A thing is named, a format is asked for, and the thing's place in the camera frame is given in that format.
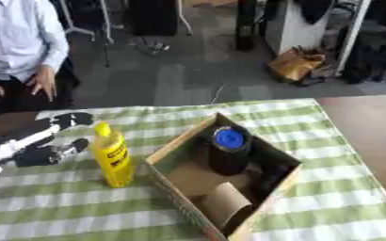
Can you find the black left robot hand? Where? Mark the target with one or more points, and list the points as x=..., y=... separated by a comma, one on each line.
x=37, y=154

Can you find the tan cardboard box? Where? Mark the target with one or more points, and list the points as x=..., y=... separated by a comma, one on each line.
x=223, y=179

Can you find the yellow plastic bottle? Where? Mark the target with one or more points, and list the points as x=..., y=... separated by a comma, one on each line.
x=113, y=160

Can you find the person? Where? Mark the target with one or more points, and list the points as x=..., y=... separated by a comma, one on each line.
x=20, y=47

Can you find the black canister with blue lid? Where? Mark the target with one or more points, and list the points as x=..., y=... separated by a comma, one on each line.
x=229, y=150

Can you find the brown cardboard tube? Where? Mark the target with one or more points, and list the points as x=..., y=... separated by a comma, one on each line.
x=223, y=204

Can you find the brown paper bag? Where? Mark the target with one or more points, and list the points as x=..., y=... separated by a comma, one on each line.
x=296, y=64

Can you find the white cabinet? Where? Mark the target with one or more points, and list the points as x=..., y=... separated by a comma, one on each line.
x=295, y=25

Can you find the black bag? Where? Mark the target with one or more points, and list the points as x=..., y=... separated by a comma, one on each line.
x=375, y=53

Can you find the white chair frame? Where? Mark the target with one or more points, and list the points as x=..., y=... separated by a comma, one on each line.
x=86, y=19

